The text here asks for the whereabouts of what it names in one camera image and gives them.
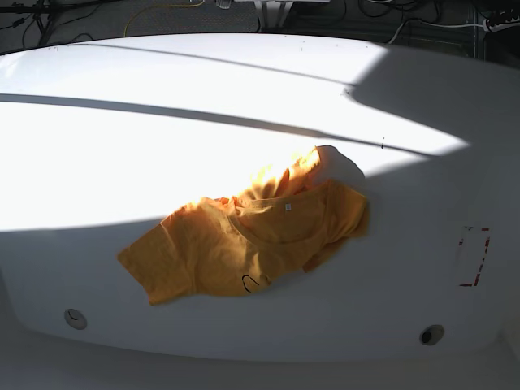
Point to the right table grommet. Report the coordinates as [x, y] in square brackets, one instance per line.
[432, 335]

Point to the orange T-shirt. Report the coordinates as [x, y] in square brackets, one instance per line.
[292, 217]

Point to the left table grommet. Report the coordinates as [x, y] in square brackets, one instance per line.
[75, 319]

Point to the table grommet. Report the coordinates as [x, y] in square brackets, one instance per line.
[75, 319]
[432, 335]

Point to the aluminium frame profile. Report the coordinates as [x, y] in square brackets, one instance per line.
[272, 14]

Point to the white power strip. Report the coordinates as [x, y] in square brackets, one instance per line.
[502, 20]

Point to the red tape rectangle marking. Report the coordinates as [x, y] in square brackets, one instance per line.
[472, 251]

